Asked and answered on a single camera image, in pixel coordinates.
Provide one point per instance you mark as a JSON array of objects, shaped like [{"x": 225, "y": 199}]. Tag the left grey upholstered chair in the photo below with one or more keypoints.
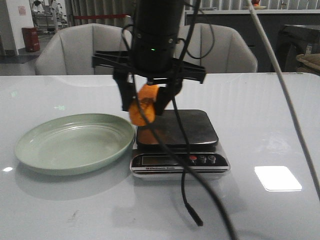
[{"x": 70, "y": 50}]

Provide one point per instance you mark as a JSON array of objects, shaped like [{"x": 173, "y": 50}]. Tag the pale green round plate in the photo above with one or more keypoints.
[{"x": 75, "y": 144}]

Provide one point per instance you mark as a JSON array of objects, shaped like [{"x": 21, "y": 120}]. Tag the fruit bowl on counter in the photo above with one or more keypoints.
[{"x": 257, "y": 5}]

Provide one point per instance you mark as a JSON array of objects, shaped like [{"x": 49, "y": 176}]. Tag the dark side table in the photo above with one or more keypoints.
[{"x": 293, "y": 40}]

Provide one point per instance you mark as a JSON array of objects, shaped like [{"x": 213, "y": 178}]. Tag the orange corn cob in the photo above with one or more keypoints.
[{"x": 147, "y": 97}]

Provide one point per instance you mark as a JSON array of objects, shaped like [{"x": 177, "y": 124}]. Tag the dark grey counter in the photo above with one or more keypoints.
[{"x": 271, "y": 20}]

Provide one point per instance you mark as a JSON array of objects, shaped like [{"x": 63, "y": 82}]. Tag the black silver kitchen scale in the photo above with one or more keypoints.
[{"x": 197, "y": 144}]

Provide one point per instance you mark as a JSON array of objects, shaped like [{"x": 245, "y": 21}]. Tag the pink wall notice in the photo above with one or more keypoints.
[{"x": 22, "y": 10}]

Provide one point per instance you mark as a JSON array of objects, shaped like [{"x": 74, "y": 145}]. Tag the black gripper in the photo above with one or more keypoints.
[{"x": 124, "y": 72}]

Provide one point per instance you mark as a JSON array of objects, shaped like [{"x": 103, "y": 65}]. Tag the beige cushion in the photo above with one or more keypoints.
[{"x": 308, "y": 63}]

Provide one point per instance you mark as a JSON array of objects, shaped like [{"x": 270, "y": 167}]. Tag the grey upholstered chair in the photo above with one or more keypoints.
[
  {"x": 220, "y": 49},
  {"x": 70, "y": 50}
]

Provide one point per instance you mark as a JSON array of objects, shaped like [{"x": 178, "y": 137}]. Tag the right grey upholstered chair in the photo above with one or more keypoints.
[{"x": 220, "y": 49}]

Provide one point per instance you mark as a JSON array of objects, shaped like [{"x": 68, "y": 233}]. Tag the red trash bin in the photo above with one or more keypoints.
[{"x": 31, "y": 40}]

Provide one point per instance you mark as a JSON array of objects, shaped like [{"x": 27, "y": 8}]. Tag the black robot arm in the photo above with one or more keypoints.
[{"x": 151, "y": 53}]

